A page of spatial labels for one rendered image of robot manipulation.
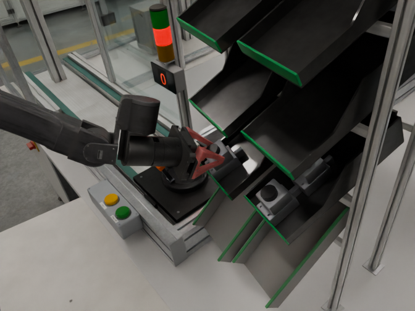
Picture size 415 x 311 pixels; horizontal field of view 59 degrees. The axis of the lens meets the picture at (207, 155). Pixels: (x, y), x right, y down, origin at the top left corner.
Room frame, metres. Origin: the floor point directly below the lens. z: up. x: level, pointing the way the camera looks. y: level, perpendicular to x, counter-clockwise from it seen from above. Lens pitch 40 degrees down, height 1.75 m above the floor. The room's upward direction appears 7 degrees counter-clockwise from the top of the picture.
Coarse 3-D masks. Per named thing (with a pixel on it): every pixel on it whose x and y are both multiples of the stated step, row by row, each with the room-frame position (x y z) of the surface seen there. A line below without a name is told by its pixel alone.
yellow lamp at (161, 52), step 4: (172, 44) 1.06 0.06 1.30; (160, 48) 1.04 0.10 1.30; (164, 48) 1.04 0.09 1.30; (168, 48) 1.04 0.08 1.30; (172, 48) 1.05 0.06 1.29; (160, 52) 1.04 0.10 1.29; (164, 52) 1.04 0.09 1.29; (168, 52) 1.04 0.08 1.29; (172, 52) 1.05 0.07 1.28; (160, 56) 1.04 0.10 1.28; (164, 56) 1.04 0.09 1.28; (168, 56) 1.04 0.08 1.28; (172, 56) 1.05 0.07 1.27; (160, 60) 1.05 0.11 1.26; (164, 60) 1.04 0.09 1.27; (168, 60) 1.04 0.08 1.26
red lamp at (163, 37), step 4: (164, 28) 1.04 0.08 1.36; (168, 28) 1.05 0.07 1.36; (156, 32) 1.04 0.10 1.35; (160, 32) 1.04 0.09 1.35; (164, 32) 1.04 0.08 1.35; (168, 32) 1.04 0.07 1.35; (156, 36) 1.04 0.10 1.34; (160, 36) 1.04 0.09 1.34; (164, 36) 1.04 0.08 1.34; (168, 36) 1.04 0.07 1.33; (156, 40) 1.05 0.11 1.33; (160, 40) 1.04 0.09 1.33; (164, 40) 1.04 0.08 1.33; (168, 40) 1.04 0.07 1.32; (156, 44) 1.05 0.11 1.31; (160, 44) 1.04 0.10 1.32; (164, 44) 1.04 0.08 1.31; (168, 44) 1.04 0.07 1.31
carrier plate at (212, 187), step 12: (156, 168) 0.89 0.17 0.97; (144, 180) 0.85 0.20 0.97; (156, 180) 0.84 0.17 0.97; (156, 192) 0.79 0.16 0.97; (168, 192) 0.78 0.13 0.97; (192, 192) 0.77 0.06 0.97; (204, 192) 0.76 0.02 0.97; (168, 204) 0.73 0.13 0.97; (180, 204) 0.73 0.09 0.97; (192, 204) 0.72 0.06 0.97; (180, 216) 0.68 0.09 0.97
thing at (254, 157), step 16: (240, 128) 0.68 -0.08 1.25; (224, 144) 0.66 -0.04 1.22; (240, 144) 0.64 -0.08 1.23; (240, 160) 0.60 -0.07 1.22; (256, 160) 0.58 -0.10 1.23; (224, 176) 0.58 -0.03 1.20; (240, 176) 0.56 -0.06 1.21; (256, 176) 0.54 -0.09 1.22; (224, 192) 0.52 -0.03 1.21; (240, 192) 0.52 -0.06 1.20
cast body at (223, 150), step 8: (216, 144) 0.60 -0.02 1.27; (216, 152) 0.58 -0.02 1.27; (224, 152) 0.58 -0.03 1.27; (232, 152) 0.60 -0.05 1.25; (240, 152) 0.60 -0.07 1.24; (208, 160) 0.58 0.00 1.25; (216, 160) 0.57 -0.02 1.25; (224, 160) 0.57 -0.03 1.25; (232, 160) 0.58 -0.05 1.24; (216, 168) 0.57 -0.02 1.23; (224, 168) 0.57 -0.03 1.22; (232, 168) 0.58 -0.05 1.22; (216, 176) 0.57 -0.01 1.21
